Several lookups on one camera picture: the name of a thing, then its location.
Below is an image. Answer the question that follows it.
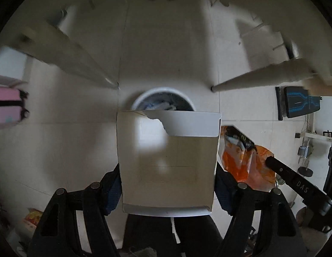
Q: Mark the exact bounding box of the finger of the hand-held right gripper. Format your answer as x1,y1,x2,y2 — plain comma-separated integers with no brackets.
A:
265,156,332,216

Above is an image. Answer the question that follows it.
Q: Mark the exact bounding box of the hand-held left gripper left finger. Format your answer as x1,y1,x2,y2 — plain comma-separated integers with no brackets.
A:
28,163,122,257

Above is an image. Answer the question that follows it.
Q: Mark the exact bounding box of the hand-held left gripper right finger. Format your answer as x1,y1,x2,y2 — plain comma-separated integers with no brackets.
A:
214,163,308,257

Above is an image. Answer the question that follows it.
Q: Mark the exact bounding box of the orange snack wrapper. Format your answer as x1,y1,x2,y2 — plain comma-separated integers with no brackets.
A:
221,125,276,192

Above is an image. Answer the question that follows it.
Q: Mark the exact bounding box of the white cardboard box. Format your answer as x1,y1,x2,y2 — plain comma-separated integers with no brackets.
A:
116,110,222,217

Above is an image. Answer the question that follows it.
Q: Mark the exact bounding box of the white round trash bin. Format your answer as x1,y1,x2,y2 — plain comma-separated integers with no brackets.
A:
131,87,196,112

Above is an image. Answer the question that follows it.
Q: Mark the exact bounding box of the person's right forearm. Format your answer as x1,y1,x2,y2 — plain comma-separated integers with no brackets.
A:
296,207,332,257

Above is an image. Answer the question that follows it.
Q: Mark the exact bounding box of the person's dark trouser leg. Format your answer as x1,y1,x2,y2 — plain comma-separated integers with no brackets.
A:
120,211,225,257

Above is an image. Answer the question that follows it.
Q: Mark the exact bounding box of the black board with blue lines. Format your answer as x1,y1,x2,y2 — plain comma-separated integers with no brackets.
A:
275,86,323,121

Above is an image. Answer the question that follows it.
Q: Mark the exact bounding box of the red yellow packet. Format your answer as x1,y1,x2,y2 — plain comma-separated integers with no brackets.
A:
23,207,45,232

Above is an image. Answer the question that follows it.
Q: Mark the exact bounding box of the pink suitcase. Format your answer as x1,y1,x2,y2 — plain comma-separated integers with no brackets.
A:
0,84,30,130

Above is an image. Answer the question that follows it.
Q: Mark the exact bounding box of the white table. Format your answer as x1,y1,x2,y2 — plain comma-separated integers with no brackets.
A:
0,0,332,97

